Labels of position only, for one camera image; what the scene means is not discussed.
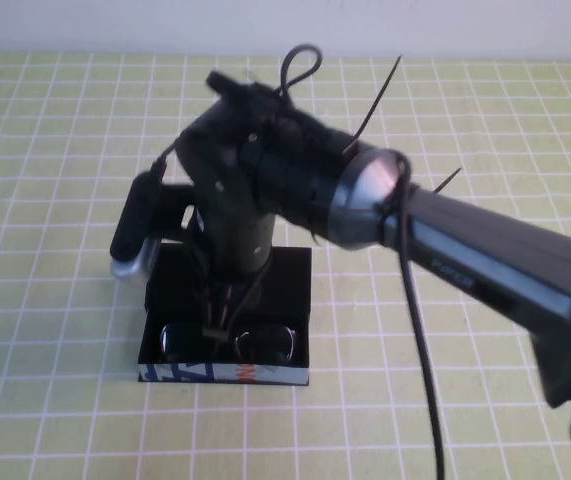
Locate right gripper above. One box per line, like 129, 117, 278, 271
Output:
192, 199, 279, 341

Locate black framed glasses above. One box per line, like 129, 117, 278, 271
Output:
158, 322, 299, 364

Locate black printed glasses case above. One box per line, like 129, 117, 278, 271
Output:
137, 239, 314, 389

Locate green white checked tablecloth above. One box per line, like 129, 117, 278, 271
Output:
0, 49, 571, 480

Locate black zip tie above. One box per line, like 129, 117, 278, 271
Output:
433, 166, 464, 194
343, 53, 404, 151

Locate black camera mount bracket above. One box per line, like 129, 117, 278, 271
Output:
152, 184, 201, 246

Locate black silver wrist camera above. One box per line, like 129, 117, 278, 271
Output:
109, 172, 161, 287

